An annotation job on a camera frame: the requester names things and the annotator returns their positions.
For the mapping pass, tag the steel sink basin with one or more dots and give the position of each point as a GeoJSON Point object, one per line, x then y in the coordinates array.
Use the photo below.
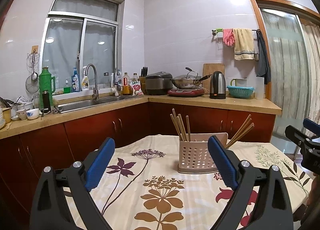
{"type": "Point", "coordinates": [79, 105]}

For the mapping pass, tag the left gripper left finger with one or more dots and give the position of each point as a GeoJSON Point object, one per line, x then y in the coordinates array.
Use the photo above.
{"type": "Point", "coordinates": [50, 209]}

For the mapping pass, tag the black small thermos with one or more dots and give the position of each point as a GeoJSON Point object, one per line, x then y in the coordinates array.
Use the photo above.
{"type": "Point", "coordinates": [46, 102]}

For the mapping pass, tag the green thermos jug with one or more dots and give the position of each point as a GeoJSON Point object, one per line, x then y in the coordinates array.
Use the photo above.
{"type": "Point", "coordinates": [46, 83]}

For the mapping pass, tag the steel wok with lid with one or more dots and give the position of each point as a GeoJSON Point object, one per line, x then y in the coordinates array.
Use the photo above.
{"type": "Point", "coordinates": [189, 81]}

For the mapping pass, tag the white blue bowl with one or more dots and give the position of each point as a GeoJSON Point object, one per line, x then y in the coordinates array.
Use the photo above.
{"type": "Point", "coordinates": [33, 113]}

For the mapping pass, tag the knife block with knives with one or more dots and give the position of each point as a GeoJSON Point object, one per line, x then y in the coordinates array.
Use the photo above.
{"type": "Point", "coordinates": [143, 74]}

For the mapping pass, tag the steel electric kettle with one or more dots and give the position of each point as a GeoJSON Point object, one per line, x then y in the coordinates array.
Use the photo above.
{"type": "Point", "coordinates": [217, 86]}

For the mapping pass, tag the pink rubber glove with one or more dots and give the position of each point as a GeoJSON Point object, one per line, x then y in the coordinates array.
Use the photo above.
{"type": "Point", "coordinates": [228, 37]}

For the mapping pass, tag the teal plastic colander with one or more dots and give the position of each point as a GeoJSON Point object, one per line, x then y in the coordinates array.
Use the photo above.
{"type": "Point", "coordinates": [240, 92]}

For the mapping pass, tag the beige countertop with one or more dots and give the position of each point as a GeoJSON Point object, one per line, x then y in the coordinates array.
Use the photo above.
{"type": "Point", "coordinates": [175, 102]}

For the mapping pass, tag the hanging strainer ladle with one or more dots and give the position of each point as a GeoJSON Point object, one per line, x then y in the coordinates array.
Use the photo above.
{"type": "Point", "coordinates": [32, 81]}

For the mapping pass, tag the yellow hanging towel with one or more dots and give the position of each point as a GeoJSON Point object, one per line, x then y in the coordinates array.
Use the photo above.
{"type": "Point", "coordinates": [244, 44]}

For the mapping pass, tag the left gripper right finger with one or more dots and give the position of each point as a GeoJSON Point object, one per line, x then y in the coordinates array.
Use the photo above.
{"type": "Point", "coordinates": [272, 208]}

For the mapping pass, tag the blue detergent bottle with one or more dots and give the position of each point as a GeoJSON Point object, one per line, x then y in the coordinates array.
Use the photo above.
{"type": "Point", "coordinates": [75, 81]}

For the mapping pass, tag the orange oil bottle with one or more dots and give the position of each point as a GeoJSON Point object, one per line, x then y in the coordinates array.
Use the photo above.
{"type": "Point", "coordinates": [126, 84]}

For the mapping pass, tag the glass sliding door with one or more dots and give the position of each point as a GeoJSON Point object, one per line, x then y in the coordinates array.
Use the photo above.
{"type": "Point", "coordinates": [291, 34]}

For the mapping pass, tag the white green mug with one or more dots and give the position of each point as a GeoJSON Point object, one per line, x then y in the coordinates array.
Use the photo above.
{"type": "Point", "coordinates": [238, 82]}

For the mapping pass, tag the dark grey hanging cloth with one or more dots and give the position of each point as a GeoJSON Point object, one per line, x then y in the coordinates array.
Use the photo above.
{"type": "Point", "coordinates": [264, 69]}

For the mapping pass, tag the kitchen window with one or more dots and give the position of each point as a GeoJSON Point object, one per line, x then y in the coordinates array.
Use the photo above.
{"type": "Point", "coordinates": [78, 33]}

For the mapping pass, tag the floral white tablecloth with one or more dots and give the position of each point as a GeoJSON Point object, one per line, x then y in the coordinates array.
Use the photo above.
{"type": "Point", "coordinates": [142, 189]}

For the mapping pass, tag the red lower cabinets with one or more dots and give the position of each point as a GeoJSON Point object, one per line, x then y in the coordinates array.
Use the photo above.
{"type": "Point", "coordinates": [57, 140]}

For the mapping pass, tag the red induction cooker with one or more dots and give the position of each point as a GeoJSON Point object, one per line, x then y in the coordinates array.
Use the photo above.
{"type": "Point", "coordinates": [186, 92]}

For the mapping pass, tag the white spray bottle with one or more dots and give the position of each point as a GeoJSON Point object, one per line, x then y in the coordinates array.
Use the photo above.
{"type": "Point", "coordinates": [85, 80]}

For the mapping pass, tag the pink perforated utensil basket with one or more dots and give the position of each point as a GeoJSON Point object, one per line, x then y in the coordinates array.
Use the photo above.
{"type": "Point", "coordinates": [194, 157]}

